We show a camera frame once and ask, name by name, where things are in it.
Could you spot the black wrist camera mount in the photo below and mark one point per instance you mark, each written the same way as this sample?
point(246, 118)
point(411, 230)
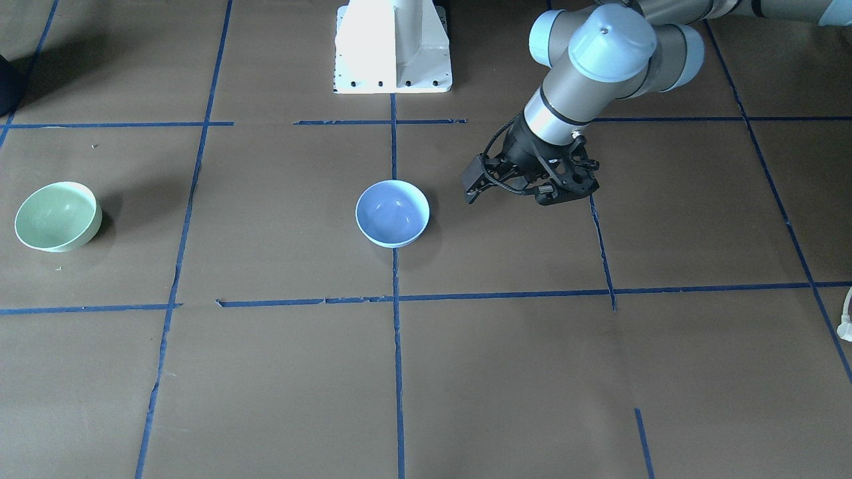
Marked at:
point(569, 172)

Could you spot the green bowl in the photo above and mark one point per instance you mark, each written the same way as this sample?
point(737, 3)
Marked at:
point(59, 217)

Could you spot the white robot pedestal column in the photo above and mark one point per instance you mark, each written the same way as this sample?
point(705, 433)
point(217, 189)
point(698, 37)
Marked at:
point(392, 47)

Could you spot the blue bowl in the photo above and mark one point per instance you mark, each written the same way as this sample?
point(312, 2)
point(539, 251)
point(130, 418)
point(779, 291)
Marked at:
point(392, 213)

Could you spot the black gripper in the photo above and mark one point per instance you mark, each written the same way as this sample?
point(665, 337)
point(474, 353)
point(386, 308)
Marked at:
point(522, 153)

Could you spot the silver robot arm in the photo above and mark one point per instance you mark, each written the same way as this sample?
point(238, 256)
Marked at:
point(609, 51)

